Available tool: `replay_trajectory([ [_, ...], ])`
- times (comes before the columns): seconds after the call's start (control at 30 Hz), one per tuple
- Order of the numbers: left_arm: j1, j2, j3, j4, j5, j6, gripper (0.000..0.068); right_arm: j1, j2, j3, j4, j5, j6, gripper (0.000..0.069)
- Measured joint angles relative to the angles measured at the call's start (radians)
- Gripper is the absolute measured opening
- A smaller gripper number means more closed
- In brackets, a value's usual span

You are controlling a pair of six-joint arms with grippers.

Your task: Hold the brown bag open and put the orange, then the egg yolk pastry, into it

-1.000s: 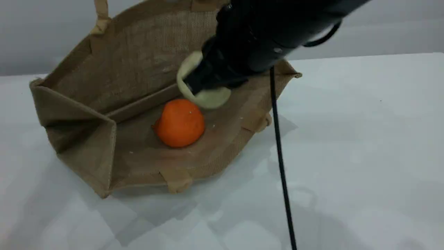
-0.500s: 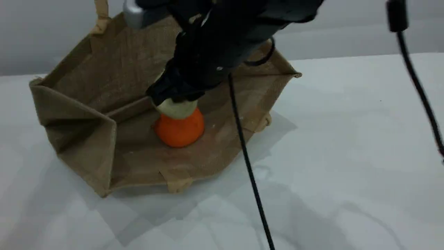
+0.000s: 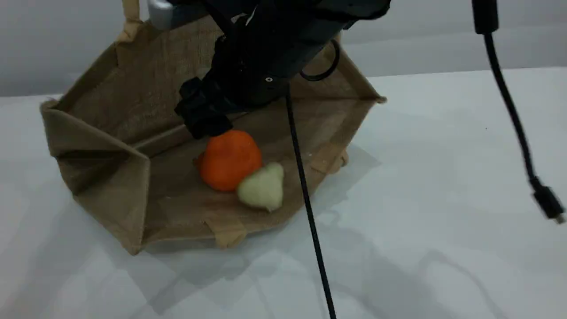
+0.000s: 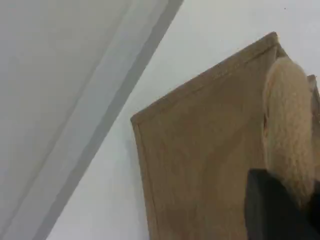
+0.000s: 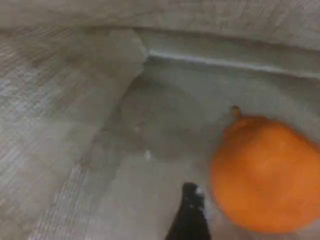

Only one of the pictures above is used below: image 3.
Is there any black cable with plug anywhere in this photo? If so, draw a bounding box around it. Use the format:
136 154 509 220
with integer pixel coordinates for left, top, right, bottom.
472 0 567 224

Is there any orange fruit with stem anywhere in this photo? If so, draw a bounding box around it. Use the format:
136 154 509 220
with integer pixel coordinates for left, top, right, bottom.
195 129 263 192

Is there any brown burlap bag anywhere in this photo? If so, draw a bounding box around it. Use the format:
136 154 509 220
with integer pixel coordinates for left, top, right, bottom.
40 0 388 257

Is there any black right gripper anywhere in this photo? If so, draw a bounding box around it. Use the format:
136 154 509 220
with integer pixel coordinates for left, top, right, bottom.
175 0 350 140

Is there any black camera cable loop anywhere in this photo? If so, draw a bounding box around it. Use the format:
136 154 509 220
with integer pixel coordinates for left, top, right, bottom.
299 39 341 82

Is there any cream plush garlic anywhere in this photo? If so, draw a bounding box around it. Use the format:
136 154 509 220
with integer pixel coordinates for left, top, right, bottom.
236 162 285 212

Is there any long black cable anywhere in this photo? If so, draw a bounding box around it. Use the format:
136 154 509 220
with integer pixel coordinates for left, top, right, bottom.
285 84 338 319

